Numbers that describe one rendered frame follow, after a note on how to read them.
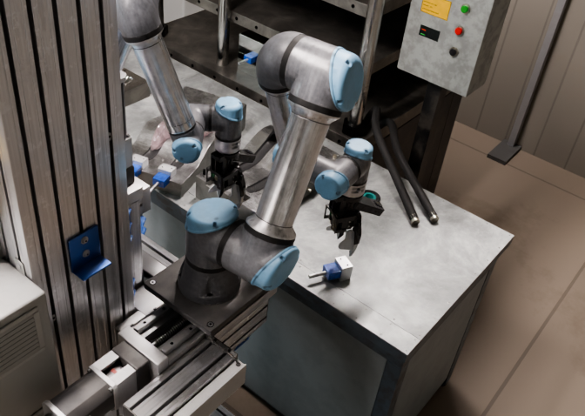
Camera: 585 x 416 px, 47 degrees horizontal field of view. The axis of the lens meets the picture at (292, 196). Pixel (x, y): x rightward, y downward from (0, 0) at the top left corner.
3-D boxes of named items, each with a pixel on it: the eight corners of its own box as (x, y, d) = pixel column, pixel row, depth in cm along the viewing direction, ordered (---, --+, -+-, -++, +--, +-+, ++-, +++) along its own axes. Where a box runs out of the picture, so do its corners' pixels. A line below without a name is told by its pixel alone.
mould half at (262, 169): (252, 233, 215) (255, 200, 207) (195, 197, 227) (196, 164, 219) (343, 171, 248) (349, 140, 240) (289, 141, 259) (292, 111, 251)
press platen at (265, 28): (360, 80, 264) (362, 69, 261) (167, -8, 314) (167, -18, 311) (450, 30, 312) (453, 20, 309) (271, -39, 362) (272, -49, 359)
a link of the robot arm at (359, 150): (338, 145, 173) (353, 132, 179) (332, 179, 179) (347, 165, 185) (365, 157, 170) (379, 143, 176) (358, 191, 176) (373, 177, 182)
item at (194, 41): (356, 157, 269) (358, 144, 266) (138, 43, 328) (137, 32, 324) (454, 89, 324) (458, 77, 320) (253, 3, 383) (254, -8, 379)
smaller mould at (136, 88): (110, 113, 262) (109, 97, 258) (86, 98, 269) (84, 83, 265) (150, 96, 275) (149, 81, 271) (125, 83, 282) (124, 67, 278)
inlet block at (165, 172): (156, 201, 219) (155, 187, 215) (143, 196, 220) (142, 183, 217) (176, 179, 229) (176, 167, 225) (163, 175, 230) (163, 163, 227)
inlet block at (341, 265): (311, 289, 199) (313, 276, 195) (304, 277, 202) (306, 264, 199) (350, 278, 203) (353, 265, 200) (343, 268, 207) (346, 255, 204)
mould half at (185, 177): (181, 197, 226) (181, 171, 219) (114, 174, 232) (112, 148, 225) (245, 128, 264) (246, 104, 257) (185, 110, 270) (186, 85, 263)
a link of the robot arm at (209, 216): (206, 228, 164) (208, 184, 156) (251, 251, 159) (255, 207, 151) (173, 254, 156) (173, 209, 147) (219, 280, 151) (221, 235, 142)
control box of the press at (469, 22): (402, 305, 308) (493, -7, 218) (349, 271, 322) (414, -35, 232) (426, 280, 323) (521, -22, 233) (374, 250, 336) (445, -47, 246)
